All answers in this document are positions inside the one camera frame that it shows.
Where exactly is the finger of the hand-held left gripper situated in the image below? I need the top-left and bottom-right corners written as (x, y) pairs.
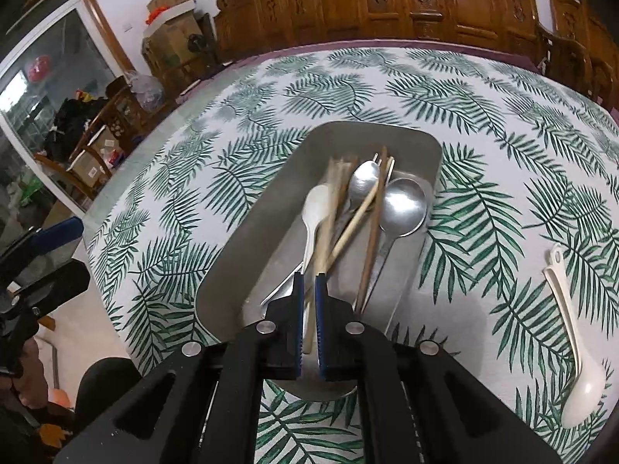
top-left (0, 260), bottom-right (91, 318)
top-left (0, 217), bottom-right (85, 272)

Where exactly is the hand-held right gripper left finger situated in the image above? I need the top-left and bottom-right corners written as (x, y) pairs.
top-left (55, 273), bottom-right (305, 464)

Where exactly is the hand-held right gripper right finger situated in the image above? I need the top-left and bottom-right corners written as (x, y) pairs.
top-left (314, 273), bottom-right (562, 464)

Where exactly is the metal fork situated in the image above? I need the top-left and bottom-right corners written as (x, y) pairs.
top-left (261, 152), bottom-right (380, 307)

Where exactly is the rectangular metal tray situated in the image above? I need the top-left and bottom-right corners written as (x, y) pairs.
top-left (196, 121), bottom-right (443, 401)

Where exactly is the white plastic spoon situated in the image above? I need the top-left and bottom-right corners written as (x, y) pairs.
top-left (302, 184), bottom-right (335, 276)

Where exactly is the large metal spoon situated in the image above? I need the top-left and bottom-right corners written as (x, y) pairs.
top-left (360, 177), bottom-right (429, 312)

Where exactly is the small metal spoon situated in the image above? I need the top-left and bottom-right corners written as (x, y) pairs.
top-left (339, 161), bottom-right (381, 237)

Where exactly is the white ceramic soup spoon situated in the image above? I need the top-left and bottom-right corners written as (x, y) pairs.
top-left (542, 244), bottom-right (607, 429)

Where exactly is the person's left hand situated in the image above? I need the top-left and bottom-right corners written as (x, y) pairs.
top-left (14, 338), bottom-right (51, 409)

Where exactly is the black chair back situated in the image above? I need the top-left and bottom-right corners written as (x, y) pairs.
top-left (72, 357), bottom-right (143, 423)

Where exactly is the wooden side chair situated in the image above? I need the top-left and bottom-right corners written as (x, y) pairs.
top-left (35, 80), bottom-right (148, 196)

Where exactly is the black bag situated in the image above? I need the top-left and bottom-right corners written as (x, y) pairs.
top-left (50, 97), bottom-right (111, 161)

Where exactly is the red round ornament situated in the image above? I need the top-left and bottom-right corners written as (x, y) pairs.
top-left (27, 55), bottom-right (53, 81)

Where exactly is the clear plastic bag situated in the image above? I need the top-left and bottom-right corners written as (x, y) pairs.
top-left (125, 70), bottom-right (164, 108)

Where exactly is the wooden framed glass door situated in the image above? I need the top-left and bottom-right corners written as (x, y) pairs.
top-left (0, 0), bottom-right (137, 213)

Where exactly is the stack of cardboard boxes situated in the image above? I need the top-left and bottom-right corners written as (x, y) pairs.
top-left (142, 0), bottom-right (206, 61)

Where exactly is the carved wooden armchair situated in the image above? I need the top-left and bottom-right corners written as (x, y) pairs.
top-left (536, 0), bottom-right (619, 108)

